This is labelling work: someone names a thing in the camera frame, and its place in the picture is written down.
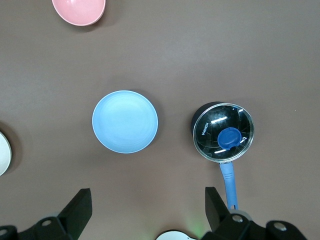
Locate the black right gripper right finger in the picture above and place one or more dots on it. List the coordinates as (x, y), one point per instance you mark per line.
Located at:
(215, 207)

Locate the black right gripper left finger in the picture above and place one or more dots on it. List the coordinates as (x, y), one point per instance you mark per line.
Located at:
(77, 212)

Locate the large light blue bowl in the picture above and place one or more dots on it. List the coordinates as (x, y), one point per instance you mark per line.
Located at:
(125, 122)

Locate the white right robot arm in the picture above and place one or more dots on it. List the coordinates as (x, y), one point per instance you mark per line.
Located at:
(172, 236)

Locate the glass lid with blue knob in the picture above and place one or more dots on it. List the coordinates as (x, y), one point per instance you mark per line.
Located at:
(212, 130)

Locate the beige plate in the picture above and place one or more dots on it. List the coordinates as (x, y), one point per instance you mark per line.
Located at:
(3, 155)

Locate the brown table cover sheet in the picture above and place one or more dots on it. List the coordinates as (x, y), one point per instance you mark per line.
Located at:
(175, 50)

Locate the small pink bowl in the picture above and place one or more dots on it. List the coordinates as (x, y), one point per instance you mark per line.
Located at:
(78, 11)

